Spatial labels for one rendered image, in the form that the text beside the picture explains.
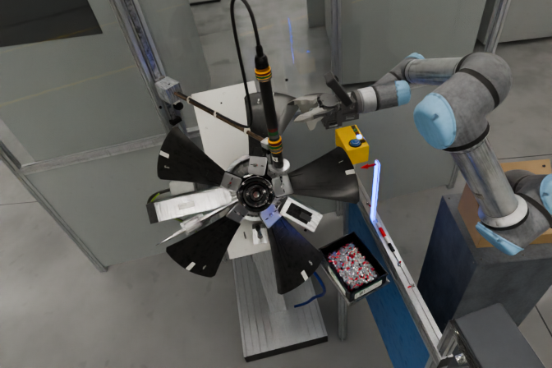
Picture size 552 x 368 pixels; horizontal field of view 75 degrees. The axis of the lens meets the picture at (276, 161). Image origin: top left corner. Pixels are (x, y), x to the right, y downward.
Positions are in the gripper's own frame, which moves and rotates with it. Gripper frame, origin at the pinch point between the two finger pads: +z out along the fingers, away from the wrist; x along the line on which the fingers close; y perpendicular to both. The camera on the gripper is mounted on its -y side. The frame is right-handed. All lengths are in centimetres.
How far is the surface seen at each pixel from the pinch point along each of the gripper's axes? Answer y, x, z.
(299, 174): 29.1, 2.2, 0.2
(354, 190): 32.1, -7.9, -16.5
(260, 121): 12.5, 15.0, 9.6
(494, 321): 24, -60, -30
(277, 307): 135, 9, 21
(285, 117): 9.6, 10.8, 1.3
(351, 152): 42, 22, -26
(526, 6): 102, 245, -292
